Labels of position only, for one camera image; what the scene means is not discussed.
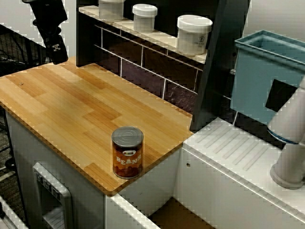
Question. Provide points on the teal plastic bin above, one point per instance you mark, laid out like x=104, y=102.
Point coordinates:
x=252, y=83

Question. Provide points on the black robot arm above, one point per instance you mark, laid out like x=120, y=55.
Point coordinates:
x=50, y=12

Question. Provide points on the wooden countertop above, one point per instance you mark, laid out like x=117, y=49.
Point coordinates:
x=71, y=107

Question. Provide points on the white plastic lidded jar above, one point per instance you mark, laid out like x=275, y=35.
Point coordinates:
x=111, y=9
x=144, y=20

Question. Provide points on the grey toy faucet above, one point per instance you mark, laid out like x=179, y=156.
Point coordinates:
x=290, y=155

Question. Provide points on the large white lidded jar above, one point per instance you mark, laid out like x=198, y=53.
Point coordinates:
x=193, y=35

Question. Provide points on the white toy sink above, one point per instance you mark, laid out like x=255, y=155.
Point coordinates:
x=214, y=181

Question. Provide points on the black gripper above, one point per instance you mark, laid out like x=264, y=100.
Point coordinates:
x=54, y=44

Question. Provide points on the black tiled backsplash with shelf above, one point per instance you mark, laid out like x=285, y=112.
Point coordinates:
x=143, y=69

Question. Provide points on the beans tin can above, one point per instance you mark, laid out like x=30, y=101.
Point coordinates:
x=127, y=155

